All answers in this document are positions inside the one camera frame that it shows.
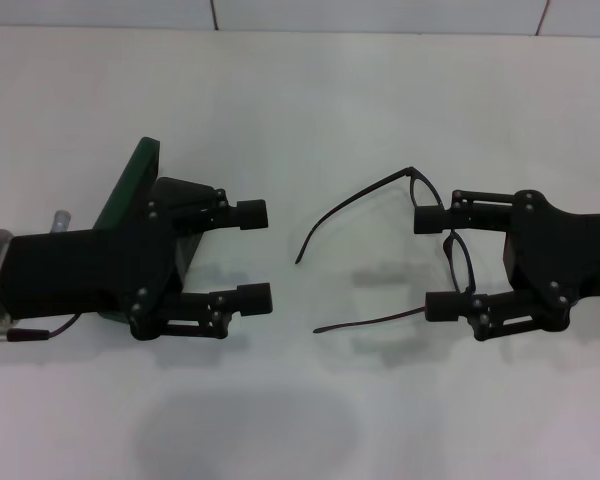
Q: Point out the green glasses case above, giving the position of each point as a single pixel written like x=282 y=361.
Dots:
x=135 y=170

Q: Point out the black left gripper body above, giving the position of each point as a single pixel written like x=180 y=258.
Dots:
x=80 y=270

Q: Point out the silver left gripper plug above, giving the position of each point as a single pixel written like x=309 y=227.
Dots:
x=61 y=221

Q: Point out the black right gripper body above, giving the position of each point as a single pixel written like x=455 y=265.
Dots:
x=565 y=255

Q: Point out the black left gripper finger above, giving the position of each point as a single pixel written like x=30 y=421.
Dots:
x=255 y=300
x=252 y=215

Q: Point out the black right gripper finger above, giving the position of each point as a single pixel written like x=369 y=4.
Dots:
x=440 y=307
x=430 y=220

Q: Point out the black glasses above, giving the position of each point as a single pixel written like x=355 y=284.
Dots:
x=360 y=193

